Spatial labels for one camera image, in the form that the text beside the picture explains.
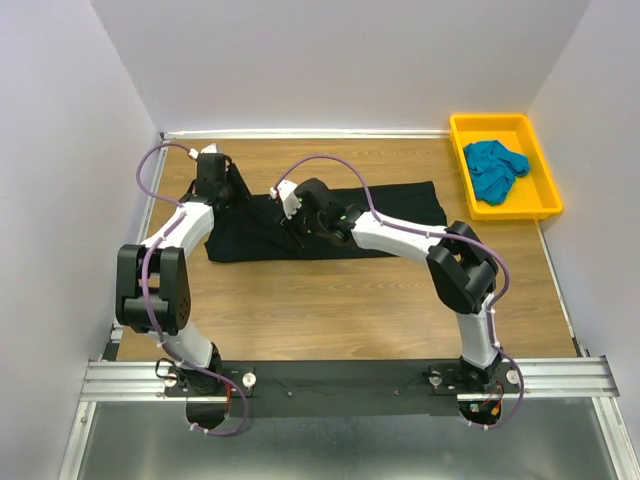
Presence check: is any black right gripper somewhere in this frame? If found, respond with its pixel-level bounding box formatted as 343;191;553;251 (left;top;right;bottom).
274;199;325;253

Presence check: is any black t shirt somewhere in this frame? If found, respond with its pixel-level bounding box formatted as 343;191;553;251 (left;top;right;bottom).
204;181;448;263

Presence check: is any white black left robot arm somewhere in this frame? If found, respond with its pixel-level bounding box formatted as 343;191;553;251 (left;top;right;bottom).
115;144;251;395

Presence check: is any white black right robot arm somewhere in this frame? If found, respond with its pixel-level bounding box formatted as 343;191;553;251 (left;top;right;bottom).
270;178;502;392

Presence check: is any teal t shirt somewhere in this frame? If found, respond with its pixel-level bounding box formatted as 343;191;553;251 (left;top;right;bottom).
463;140;530;206

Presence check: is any yellow plastic bin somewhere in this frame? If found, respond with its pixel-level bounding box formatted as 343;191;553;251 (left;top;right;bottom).
449;113;563;221

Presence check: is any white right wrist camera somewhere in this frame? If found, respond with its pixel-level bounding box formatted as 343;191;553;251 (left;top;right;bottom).
269;180;302;220

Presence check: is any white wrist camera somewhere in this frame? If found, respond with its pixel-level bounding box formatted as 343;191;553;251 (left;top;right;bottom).
188;143;220;160
269;180;302;220

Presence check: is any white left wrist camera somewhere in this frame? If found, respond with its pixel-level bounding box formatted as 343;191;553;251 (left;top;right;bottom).
188;143;220;160

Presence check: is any aluminium back edge rail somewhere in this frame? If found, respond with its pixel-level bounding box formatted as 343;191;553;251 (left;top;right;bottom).
160;128;450;140

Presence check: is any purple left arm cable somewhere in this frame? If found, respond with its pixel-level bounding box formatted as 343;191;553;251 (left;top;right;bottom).
135;143;251;438

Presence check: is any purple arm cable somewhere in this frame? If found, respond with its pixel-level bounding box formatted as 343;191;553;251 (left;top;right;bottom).
272;154;526;431
135;143;251;438

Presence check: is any black mounting base plate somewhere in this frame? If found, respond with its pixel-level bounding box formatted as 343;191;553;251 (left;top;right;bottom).
161;359;519;424

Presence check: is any aluminium left side rail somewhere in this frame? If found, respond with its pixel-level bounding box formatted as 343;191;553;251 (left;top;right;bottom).
102;133;168;361

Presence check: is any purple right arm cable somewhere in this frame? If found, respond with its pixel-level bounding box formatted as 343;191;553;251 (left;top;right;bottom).
272;154;526;431

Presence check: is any aluminium front frame rail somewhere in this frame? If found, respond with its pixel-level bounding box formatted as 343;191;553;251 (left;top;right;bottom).
81;357;619;402

